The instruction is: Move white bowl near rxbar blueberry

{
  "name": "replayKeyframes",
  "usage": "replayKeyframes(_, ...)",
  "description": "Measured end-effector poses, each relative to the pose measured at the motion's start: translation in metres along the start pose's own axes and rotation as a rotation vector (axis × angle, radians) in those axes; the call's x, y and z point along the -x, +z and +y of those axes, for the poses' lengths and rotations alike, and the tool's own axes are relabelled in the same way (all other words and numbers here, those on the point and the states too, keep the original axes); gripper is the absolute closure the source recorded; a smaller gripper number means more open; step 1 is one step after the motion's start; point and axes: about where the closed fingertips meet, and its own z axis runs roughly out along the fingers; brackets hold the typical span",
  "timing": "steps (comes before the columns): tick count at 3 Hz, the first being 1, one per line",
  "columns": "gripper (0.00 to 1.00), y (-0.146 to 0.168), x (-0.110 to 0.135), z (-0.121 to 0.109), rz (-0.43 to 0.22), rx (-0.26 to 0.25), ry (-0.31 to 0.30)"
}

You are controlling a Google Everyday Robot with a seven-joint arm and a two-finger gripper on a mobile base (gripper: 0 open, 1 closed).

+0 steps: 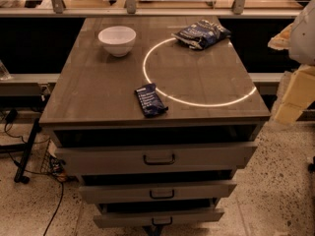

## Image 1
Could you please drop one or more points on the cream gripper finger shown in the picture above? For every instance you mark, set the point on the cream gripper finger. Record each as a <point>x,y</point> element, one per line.
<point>281,41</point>
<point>299,94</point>

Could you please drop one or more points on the white ceramic bowl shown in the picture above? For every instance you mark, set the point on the white ceramic bowl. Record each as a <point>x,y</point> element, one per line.
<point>117,41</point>

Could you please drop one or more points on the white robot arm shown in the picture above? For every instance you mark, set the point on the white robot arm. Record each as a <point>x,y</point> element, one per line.
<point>299,39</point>

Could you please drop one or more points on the blue rxbar blueberry bar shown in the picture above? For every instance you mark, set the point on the blue rxbar blueberry bar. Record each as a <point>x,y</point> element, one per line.
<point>149,101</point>

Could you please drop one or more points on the blue chip bag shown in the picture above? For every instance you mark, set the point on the blue chip bag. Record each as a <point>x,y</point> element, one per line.
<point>202,34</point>

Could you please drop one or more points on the top grey drawer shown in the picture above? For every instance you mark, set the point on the top grey drawer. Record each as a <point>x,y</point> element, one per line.
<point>155,159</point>

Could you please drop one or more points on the grey drawer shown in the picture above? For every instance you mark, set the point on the grey drawer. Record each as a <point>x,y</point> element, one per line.
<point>116,219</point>
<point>156,192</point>
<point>155,159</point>

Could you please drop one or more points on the grey drawer cabinet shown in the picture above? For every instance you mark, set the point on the grey drawer cabinet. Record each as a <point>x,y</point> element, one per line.
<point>209,94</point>

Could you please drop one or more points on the grey metal railing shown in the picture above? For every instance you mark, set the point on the grey metal railing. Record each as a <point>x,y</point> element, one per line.
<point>93,6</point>

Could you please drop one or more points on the middle grey drawer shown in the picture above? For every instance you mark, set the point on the middle grey drawer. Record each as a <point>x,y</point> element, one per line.
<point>156,192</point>

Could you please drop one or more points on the bottom grey drawer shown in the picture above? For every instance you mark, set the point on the bottom grey drawer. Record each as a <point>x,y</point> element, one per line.
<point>116,219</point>

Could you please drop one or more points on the black metal stand leg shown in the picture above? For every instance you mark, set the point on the black metal stand leg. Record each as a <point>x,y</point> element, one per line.
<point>20,177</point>

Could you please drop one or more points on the wire basket with items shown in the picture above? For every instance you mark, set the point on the wire basket with items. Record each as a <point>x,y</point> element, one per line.
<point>51,165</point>

